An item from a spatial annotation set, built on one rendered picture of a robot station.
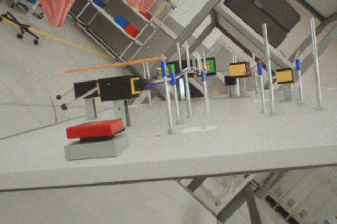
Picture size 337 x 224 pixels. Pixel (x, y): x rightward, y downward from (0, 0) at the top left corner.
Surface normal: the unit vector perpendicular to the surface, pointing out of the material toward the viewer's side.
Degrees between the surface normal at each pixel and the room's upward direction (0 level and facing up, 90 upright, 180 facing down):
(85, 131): 90
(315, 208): 90
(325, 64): 90
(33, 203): 0
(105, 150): 90
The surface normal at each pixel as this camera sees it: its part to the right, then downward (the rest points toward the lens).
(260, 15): -0.11, 0.10
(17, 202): 0.65, -0.74
